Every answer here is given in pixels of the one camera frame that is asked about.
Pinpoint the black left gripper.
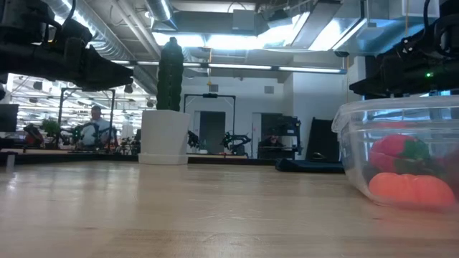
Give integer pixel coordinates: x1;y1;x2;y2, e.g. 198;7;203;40
64;37;135;90

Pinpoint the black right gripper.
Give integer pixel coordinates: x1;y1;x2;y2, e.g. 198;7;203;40
349;48;420;97

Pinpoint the round red fruit toy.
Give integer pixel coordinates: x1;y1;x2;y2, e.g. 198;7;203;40
369;134;431;173

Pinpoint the clear plastic container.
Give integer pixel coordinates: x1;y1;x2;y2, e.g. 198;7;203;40
331;95;459;212

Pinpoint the person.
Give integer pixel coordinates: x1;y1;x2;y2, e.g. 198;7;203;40
23;123;46;148
263;135;288;148
79;105;116;148

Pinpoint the tall green cactus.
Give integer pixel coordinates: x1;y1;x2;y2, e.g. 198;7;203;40
156;37;185;112

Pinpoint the black leaning panel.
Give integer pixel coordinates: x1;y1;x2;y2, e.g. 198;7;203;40
306;117;341;162

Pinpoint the white plant pot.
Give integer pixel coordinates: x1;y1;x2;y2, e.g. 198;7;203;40
138;109;191;166

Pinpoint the green potted plant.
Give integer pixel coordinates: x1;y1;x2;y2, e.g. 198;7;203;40
41;119;61;135

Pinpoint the black equipment cart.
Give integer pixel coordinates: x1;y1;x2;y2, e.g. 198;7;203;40
257;113;303;159

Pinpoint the dark doorway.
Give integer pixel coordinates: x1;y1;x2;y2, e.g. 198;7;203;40
199;110;227;151

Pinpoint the black monitor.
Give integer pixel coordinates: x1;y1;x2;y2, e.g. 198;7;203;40
0;103;19;133

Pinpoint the linear ceiling light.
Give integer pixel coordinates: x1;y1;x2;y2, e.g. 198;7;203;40
110;59;348;75

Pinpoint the grey ceiling box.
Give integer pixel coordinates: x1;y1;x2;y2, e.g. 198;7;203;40
232;9;257;32

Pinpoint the large silver air duct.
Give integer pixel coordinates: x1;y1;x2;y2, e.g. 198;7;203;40
46;0;161;96

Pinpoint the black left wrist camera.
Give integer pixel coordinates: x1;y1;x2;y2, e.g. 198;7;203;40
53;17;95;49

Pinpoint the black rig frame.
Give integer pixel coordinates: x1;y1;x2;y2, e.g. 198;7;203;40
184;93;237;144
56;87;116;151

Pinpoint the small silver air duct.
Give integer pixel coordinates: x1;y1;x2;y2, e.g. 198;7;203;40
145;0;179;30

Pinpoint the black table frame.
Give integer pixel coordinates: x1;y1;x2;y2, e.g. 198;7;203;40
0;150;326;168

